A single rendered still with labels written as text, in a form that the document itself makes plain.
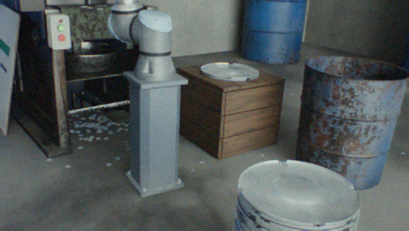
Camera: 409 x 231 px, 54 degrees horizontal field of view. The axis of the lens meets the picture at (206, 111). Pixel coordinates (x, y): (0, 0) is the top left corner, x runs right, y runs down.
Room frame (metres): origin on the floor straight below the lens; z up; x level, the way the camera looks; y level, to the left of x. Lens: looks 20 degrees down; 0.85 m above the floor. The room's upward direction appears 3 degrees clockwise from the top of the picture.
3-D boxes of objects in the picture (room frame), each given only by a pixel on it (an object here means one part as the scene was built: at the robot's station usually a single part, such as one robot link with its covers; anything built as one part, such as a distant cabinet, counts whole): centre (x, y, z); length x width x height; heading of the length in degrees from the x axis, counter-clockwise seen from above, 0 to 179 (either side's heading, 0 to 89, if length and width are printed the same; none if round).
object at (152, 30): (1.45, 0.21, 0.62); 0.13 x 0.12 x 0.14; 52
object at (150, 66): (1.44, 0.20, 0.50); 0.15 x 0.15 x 0.10
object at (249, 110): (1.93, -0.10, 0.18); 0.40 x 0.38 x 0.35; 36
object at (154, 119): (1.44, 0.20, 0.23); 0.19 x 0.19 x 0.45; 32
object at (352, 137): (1.65, -0.61, 0.24); 0.42 x 0.42 x 0.48
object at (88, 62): (2.04, 0.64, 0.36); 0.34 x 0.34 x 0.10
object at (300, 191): (0.85, -0.23, 0.35); 0.29 x 0.29 x 0.01
